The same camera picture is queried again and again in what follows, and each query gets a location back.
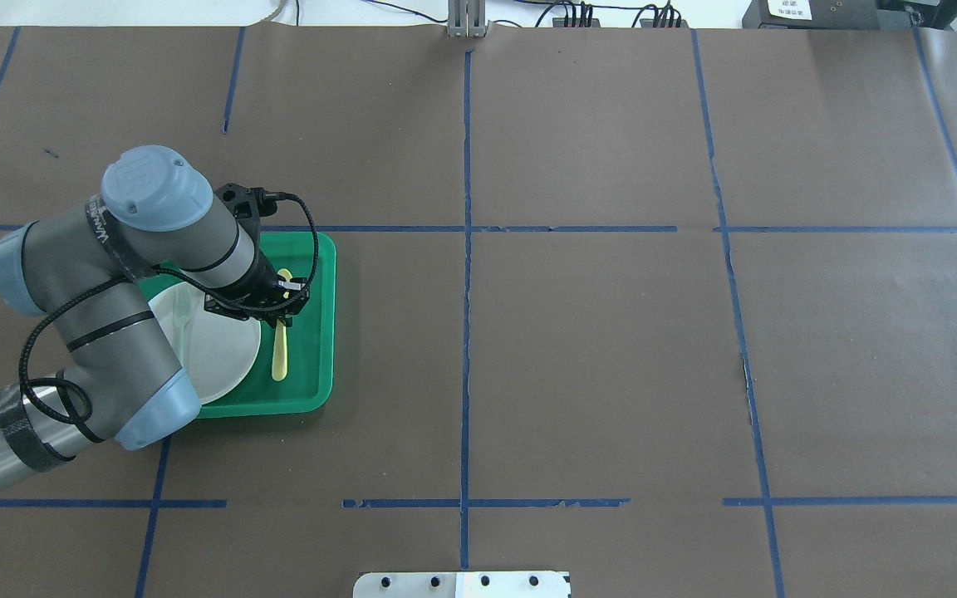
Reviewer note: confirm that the green plastic tray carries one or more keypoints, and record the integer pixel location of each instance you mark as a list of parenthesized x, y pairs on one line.
[(310, 338)]

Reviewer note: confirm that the aluminium frame post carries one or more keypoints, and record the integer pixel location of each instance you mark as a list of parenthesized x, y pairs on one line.
[(467, 19)]

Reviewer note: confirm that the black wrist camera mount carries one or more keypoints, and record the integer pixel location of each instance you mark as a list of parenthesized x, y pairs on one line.
[(242, 203)]

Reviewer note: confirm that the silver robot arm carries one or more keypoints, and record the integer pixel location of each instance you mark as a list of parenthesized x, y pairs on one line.
[(97, 365)]

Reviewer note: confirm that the black computer box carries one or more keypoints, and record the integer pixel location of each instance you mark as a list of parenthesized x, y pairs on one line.
[(824, 15)]

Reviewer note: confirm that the yellow plastic spoon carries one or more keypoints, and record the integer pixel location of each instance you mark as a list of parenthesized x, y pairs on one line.
[(280, 354)]

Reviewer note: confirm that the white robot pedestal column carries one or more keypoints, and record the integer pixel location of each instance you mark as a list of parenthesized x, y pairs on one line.
[(464, 584)]

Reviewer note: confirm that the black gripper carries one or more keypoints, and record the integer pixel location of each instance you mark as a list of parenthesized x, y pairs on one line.
[(255, 291)]

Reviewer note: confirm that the white round plate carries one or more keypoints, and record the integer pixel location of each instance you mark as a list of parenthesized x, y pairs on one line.
[(216, 351)]

